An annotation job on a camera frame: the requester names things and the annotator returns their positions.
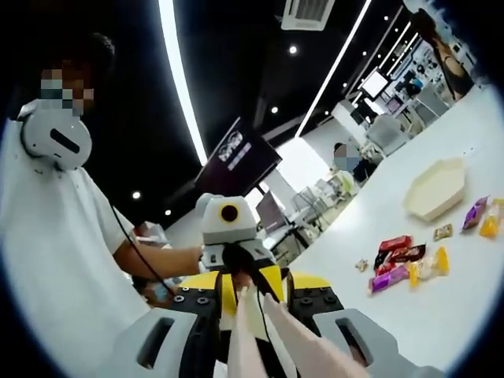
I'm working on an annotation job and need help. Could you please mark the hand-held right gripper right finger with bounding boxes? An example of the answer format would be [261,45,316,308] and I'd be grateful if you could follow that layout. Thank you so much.
[286,269,446,378]

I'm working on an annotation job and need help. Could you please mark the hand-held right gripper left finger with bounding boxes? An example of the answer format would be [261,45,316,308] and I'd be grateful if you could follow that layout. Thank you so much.
[88,270,224,378]

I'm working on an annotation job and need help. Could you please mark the purple food packet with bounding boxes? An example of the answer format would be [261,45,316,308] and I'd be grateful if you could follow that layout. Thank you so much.
[368,264,410,295]
[461,195,491,231]

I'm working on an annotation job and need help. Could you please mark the pink food tongs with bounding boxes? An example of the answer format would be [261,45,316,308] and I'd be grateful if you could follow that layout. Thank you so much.
[227,285,369,378]

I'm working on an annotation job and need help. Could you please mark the black food packet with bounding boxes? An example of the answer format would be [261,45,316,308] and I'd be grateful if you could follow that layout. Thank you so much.
[372,251,391,272]

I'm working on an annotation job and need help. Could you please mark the dark brown food packet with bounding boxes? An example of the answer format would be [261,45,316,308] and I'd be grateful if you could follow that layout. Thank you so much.
[387,243,427,264]

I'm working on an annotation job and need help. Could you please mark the long yellow food packet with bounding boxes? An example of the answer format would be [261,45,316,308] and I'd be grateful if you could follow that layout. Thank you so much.
[409,246,450,288]

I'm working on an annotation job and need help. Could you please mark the small tan food packet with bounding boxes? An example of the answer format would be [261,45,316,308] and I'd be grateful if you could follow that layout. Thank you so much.
[432,223,454,242]

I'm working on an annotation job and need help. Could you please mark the beige hexagonal container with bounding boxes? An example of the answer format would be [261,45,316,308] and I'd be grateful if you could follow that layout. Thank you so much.
[402,157,469,221]

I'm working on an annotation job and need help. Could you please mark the desk monitor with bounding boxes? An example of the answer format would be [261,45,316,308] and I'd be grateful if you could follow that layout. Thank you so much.
[258,191,287,233]

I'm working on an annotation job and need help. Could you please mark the large black display screen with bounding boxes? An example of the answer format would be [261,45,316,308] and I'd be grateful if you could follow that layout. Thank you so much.
[195,117,284,194]

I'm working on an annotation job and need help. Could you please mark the person's white shirt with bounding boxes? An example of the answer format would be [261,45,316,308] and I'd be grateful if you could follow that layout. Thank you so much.
[0,113,169,378]

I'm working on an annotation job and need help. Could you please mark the white ceiling light strip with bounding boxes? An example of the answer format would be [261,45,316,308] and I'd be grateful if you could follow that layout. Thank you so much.
[158,0,209,166]

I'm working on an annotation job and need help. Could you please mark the white office chair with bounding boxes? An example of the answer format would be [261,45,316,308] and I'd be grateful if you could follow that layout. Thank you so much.
[368,113,406,154]

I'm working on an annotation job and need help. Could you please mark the curved ceiling light strip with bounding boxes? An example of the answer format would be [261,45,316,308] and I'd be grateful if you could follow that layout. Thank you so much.
[295,0,373,137]

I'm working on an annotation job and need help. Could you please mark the white worn device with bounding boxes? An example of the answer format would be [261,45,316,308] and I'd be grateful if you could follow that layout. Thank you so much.
[17,98,94,172]

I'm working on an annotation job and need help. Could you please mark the person's head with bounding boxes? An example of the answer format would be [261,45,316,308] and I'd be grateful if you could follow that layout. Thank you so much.
[39,32,117,119]

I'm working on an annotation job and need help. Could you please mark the ceiling air conditioner vent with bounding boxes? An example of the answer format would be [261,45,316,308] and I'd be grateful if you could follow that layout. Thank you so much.
[280,0,335,32]

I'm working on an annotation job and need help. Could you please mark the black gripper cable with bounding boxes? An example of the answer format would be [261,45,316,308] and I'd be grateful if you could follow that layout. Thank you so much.
[109,202,178,296]

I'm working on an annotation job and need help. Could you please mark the lit wall screen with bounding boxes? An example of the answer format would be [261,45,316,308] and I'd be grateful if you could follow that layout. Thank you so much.
[361,72,389,98]

